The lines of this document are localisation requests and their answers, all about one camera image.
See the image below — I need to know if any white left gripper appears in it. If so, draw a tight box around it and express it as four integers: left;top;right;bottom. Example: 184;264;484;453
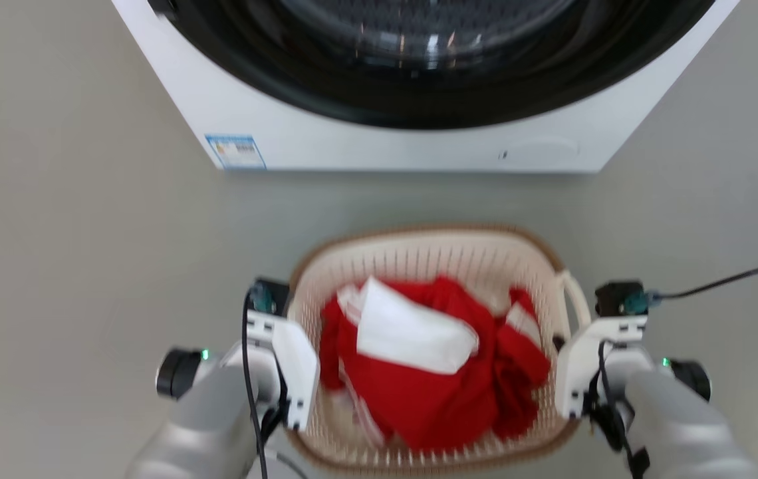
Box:
225;310;320;431

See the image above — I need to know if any white cloth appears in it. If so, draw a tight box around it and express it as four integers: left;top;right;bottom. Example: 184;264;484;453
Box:
355;276;480;375

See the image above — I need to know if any white front-load washing machine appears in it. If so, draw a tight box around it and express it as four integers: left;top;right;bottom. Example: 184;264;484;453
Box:
111;0;741;174

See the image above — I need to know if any white filter access flap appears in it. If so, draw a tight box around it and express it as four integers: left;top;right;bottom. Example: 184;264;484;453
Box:
497;136;581;164

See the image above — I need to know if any blue energy label sticker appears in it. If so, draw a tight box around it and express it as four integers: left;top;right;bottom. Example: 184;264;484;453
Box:
205;134;267;171

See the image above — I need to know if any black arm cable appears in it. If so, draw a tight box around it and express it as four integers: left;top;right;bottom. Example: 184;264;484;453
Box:
241;291;310;479
584;339;651;479

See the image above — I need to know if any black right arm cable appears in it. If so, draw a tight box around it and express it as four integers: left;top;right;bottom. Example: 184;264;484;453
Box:
584;339;651;479

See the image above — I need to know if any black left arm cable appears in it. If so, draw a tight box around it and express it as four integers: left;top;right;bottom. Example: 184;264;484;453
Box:
241;291;310;479

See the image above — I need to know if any black round washing machine door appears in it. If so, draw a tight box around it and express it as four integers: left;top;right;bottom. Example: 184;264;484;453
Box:
148;0;716;131

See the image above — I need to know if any beige plastic laundry basket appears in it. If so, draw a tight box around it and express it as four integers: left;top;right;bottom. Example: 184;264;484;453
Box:
285;225;593;477

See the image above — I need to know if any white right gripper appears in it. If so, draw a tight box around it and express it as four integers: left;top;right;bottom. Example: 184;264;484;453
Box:
553;315;654;420

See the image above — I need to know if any black cable with teal plug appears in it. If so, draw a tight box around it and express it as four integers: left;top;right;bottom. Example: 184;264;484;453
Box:
625;260;758;315

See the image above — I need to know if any red garment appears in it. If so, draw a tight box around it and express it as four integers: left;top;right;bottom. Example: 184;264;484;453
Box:
318;275;551;454

